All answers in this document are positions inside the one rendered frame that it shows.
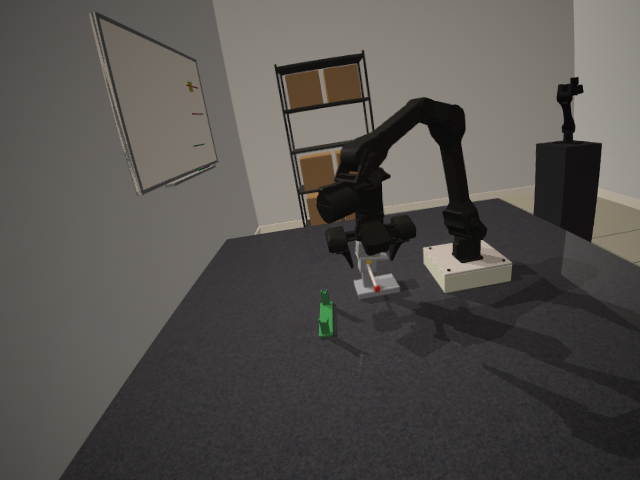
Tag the beige tapered pin with red cap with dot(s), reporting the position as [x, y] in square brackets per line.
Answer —
[376, 287]

